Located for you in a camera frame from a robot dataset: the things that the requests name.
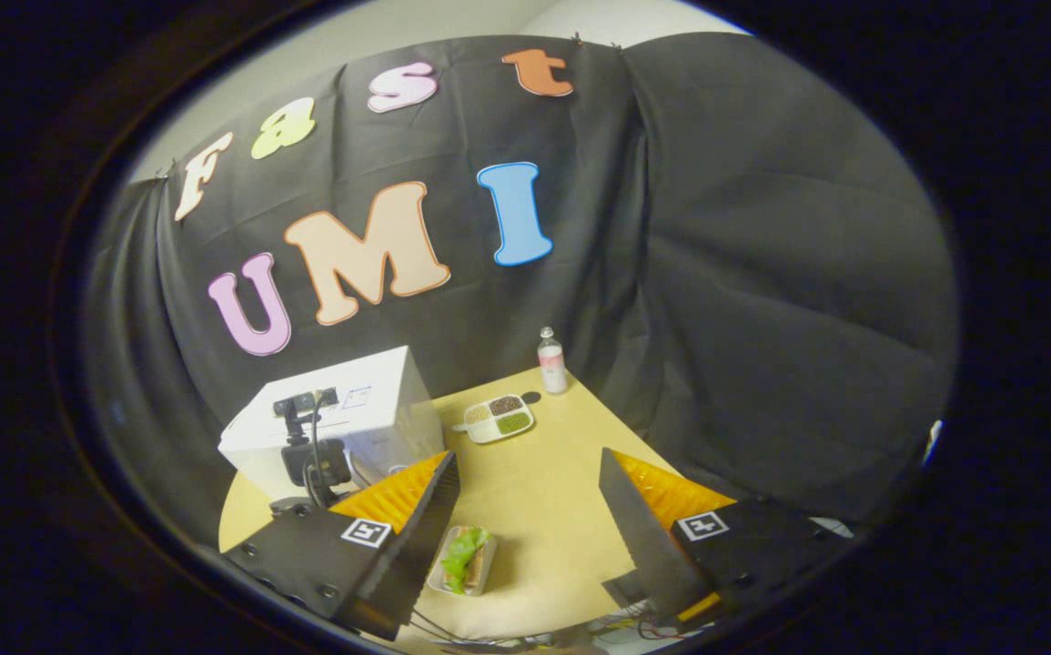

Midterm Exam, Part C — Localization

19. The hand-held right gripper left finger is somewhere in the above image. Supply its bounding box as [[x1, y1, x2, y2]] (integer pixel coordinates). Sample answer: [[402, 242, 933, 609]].
[[220, 450, 461, 642]]

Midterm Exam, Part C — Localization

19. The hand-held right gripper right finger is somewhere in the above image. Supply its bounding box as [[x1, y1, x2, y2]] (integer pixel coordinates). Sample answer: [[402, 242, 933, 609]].
[[599, 447, 854, 638]]

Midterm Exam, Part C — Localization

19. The lettuce sandwich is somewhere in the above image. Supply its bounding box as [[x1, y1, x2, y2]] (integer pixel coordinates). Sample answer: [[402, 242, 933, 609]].
[[440, 526, 492, 596]]

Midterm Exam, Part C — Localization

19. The white microwave oven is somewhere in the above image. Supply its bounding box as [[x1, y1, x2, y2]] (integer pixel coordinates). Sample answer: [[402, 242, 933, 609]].
[[217, 345, 446, 501]]

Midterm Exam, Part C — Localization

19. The white ribbed tray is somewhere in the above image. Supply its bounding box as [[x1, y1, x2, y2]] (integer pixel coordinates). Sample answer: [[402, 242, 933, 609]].
[[427, 525, 499, 598]]

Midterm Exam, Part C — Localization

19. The divided white dish with grains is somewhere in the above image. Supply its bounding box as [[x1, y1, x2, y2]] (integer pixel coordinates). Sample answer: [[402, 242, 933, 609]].
[[452, 393, 536, 445]]

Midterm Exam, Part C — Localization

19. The clear bottle with pink label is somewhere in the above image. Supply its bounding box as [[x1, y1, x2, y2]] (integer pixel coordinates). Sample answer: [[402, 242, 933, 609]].
[[537, 327, 570, 396]]

